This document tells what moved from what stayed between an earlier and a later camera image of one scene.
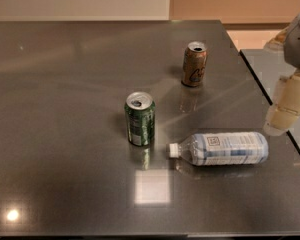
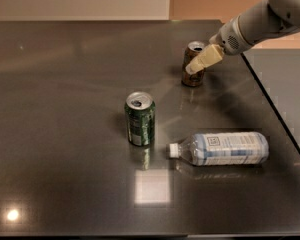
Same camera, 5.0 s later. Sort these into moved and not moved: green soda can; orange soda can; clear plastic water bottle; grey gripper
Moved: grey gripper
Not moved: orange soda can; clear plastic water bottle; green soda can
